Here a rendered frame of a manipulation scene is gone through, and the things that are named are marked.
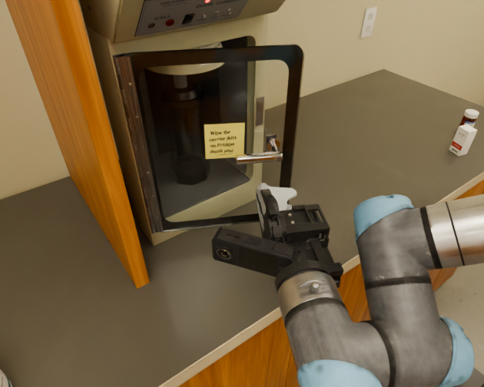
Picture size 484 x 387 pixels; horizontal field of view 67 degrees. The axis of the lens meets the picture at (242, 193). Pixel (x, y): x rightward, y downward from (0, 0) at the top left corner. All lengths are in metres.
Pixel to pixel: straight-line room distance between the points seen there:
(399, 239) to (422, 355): 0.12
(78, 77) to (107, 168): 0.15
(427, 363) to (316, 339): 0.12
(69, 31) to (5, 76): 0.57
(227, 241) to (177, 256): 0.38
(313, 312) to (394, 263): 0.11
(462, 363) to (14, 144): 1.07
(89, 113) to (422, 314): 0.49
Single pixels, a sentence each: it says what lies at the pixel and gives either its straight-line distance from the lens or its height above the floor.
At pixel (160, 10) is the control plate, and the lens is 0.59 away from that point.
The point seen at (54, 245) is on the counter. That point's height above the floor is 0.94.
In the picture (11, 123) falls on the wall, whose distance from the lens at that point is 1.13.
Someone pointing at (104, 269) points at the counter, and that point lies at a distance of 0.89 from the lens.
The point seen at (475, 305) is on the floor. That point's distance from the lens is 2.23.
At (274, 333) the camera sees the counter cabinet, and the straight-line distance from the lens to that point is 0.94.
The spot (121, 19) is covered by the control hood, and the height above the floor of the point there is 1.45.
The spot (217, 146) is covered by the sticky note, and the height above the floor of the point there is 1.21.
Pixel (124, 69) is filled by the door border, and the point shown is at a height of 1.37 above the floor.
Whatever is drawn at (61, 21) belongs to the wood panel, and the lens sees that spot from 0.54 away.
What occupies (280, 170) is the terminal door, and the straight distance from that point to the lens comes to 0.78.
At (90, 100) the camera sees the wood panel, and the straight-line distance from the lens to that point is 0.57.
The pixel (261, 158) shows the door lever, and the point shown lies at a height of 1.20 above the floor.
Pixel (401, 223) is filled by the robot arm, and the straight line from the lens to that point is 0.47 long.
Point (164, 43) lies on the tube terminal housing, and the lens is 0.69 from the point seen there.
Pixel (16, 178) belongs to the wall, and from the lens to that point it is 1.21.
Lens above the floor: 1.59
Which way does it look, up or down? 40 degrees down
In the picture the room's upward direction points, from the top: straight up
